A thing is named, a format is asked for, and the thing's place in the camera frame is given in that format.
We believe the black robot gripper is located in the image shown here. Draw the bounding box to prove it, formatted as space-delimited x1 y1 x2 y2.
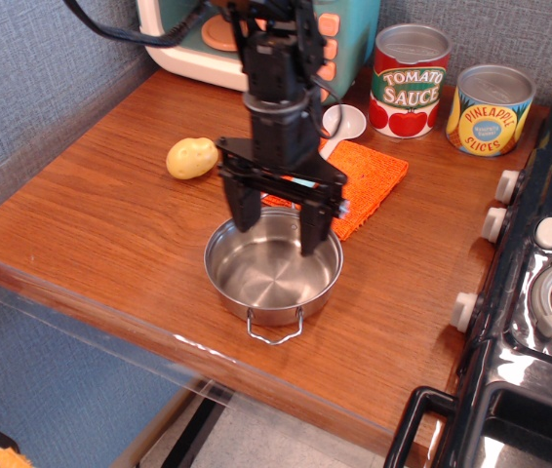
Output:
217 92 347 256

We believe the stainless steel pot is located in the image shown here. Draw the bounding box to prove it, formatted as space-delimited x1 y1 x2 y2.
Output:
204 207 344 346

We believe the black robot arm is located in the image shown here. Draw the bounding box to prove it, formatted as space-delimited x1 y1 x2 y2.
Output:
217 1 347 256

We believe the orange folded cloth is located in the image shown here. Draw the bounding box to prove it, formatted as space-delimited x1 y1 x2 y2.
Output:
259 138 410 243

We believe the yellow toy potato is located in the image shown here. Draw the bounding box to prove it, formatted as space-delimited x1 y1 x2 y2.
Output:
166 137 218 180

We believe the white and blue spoon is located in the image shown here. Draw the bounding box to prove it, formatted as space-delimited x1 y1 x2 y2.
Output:
285 103 368 189

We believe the teal toy microwave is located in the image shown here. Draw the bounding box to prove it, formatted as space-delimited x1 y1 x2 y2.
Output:
137 0 380 105

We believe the tomato sauce can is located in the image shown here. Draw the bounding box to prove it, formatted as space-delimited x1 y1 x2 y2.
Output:
368 23 453 138

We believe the pineapple slices can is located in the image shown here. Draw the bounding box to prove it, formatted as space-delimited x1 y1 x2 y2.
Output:
446 64 536 157

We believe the black toy stove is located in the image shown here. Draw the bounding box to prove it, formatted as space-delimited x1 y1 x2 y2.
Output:
385 105 552 467

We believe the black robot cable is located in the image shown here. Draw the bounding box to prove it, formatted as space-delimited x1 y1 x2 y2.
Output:
63 0 209 49

